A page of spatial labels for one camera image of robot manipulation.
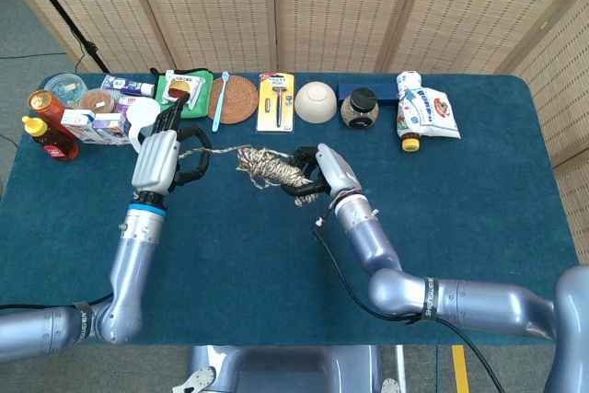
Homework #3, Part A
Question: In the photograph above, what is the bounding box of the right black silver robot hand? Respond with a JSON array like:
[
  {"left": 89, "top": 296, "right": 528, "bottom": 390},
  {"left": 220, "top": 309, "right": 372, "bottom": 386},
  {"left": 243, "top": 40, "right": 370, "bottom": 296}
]
[{"left": 279, "top": 143, "right": 364, "bottom": 203}]

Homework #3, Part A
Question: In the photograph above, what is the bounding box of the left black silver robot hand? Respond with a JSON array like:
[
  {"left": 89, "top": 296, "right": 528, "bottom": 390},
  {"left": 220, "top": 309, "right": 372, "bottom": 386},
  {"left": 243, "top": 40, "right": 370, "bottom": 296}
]
[{"left": 131, "top": 93, "right": 213, "bottom": 195}]

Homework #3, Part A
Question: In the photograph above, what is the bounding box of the beige speckled braided rope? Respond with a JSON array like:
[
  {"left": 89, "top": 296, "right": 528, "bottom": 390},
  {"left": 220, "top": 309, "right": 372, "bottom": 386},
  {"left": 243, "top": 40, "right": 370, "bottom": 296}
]
[{"left": 177, "top": 144, "right": 323, "bottom": 209}]

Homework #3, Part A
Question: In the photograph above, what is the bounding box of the purple drink carton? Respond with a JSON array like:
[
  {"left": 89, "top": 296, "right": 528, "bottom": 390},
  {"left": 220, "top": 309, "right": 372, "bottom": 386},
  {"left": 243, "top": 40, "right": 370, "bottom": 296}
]
[{"left": 91, "top": 112, "right": 133, "bottom": 146}]

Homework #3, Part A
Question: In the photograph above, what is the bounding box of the glass jar black lid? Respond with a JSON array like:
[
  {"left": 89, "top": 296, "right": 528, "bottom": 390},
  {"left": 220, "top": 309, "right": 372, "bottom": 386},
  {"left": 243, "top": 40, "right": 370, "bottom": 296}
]
[{"left": 340, "top": 87, "right": 380, "bottom": 130}]

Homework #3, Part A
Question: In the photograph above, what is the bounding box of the purple packet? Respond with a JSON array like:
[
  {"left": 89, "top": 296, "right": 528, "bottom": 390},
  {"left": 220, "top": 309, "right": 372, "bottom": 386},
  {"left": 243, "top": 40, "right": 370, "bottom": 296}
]
[{"left": 114, "top": 96, "right": 139, "bottom": 116}]

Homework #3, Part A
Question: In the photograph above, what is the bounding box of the green folded cloth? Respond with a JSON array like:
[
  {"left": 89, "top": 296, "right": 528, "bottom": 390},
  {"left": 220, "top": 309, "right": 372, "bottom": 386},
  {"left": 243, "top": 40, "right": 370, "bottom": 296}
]
[{"left": 155, "top": 69, "right": 215, "bottom": 119}]

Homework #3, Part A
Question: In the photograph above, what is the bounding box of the white upturned bowl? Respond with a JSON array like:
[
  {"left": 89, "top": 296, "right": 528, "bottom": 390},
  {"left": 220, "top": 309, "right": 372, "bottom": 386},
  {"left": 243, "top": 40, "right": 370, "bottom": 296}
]
[{"left": 294, "top": 80, "right": 338, "bottom": 125}]

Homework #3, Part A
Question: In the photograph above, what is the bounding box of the light blue toothbrush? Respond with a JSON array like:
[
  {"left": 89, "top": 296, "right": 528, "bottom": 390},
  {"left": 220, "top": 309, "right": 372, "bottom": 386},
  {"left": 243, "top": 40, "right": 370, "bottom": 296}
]
[{"left": 211, "top": 71, "right": 230, "bottom": 133}]

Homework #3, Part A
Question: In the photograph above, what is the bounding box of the toothpaste tube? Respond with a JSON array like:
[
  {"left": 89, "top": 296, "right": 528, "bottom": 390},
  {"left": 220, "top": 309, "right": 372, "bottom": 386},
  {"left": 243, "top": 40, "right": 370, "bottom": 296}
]
[{"left": 99, "top": 74, "right": 156, "bottom": 96}]

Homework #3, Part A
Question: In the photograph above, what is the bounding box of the round tub of brown powder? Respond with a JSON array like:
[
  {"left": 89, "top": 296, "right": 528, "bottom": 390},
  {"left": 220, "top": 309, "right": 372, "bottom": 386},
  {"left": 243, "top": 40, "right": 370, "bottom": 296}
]
[{"left": 78, "top": 87, "right": 117, "bottom": 114}]

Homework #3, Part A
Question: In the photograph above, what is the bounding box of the white snack packet red picture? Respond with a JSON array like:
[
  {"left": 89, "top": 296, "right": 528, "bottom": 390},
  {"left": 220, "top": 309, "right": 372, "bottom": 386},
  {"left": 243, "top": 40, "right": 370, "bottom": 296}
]
[{"left": 161, "top": 71, "right": 206, "bottom": 111}]

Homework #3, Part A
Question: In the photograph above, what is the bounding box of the razor in yellow package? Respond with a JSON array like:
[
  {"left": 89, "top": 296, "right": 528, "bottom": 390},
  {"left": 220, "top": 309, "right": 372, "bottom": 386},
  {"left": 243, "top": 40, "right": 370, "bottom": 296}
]
[{"left": 255, "top": 72, "right": 295, "bottom": 133}]

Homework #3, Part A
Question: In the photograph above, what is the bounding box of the white blue drink carton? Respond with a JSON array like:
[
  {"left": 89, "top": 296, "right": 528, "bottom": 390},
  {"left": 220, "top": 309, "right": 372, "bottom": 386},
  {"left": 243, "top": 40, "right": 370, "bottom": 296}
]
[{"left": 60, "top": 108, "right": 100, "bottom": 144}]

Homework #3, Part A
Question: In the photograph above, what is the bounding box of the dark blue flat box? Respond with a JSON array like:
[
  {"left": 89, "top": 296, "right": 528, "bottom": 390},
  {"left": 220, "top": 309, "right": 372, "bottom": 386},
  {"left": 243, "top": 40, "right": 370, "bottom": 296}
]
[{"left": 337, "top": 82, "right": 398, "bottom": 108}]

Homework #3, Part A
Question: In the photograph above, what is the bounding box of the amber squeeze bottle yellow cap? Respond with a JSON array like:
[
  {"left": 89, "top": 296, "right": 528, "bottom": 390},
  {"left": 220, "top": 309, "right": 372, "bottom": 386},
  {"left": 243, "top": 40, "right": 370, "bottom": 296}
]
[{"left": 21, "top": 115, "right": 80, "bottom": 162}]

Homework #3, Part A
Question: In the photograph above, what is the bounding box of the round brown woven coaster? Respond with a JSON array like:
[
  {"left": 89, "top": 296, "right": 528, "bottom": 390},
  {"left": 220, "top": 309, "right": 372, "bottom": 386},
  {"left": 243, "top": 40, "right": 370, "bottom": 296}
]
[{"left": 207, "top": 75, "right": 260, "bottom": 126}]

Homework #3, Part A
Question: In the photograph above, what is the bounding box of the white printed plastic bag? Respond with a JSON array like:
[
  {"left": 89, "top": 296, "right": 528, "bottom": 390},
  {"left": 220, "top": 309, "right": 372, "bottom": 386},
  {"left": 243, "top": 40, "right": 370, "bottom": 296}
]
[{"left": 395, "top": 70, "right": 462, "bottom": 141}]

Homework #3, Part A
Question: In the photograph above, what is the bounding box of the red bottle gold lid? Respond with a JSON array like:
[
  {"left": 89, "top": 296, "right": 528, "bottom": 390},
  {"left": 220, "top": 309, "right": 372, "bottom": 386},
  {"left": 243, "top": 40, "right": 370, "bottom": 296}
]
[{"left": 27, "top": 89, "right": 75, "bottom": 141}]

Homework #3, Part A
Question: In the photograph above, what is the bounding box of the clear plastic lidded container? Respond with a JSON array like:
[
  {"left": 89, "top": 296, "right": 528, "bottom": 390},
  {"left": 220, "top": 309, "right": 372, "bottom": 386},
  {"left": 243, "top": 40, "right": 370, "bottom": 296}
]
[{"left": 44, "top": 73, "right": 89, "bottom": 107}]

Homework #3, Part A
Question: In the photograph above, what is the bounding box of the blue felt table cover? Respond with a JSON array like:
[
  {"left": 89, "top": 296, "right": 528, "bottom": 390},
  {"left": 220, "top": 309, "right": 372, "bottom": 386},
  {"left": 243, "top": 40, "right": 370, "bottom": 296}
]
[{"left": 0, "top": 71, "right": 581, "bottom": 348}]

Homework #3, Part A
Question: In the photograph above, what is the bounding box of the bamboo folding screen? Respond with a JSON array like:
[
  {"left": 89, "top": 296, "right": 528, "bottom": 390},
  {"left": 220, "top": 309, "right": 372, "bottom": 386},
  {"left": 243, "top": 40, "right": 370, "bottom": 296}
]
[{"left": 0, "top": 0, "right": 589, "bottom": 274}]

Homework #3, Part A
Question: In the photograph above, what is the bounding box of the black tripod pole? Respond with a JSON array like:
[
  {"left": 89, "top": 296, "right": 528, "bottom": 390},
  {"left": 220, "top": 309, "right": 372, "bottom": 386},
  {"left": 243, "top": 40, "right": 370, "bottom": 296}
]
[{"left": 11, "top": 0, "right": 111, "bottom": 75}]

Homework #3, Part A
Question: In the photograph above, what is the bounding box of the blue-grey robot torso base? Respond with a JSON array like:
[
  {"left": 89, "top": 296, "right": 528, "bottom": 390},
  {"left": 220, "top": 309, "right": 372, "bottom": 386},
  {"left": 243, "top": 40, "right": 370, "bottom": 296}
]
[{"left": 172, "top": 345, "right": 401, "bottom": 393}]

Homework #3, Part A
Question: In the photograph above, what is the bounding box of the pale blue pitcher white handle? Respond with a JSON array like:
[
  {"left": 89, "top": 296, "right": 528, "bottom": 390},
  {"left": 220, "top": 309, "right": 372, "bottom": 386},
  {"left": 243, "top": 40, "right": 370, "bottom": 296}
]
[{"left": 123, "top": 98, "right": 163, "bottom": 155}]

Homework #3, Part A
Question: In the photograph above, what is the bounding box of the black cable with angled plug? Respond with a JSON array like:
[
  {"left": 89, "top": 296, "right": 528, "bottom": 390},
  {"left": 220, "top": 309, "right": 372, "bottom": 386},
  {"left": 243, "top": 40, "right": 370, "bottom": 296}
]
[{"left": 311, "top": 217, "right": 507, "bottom": 393}]

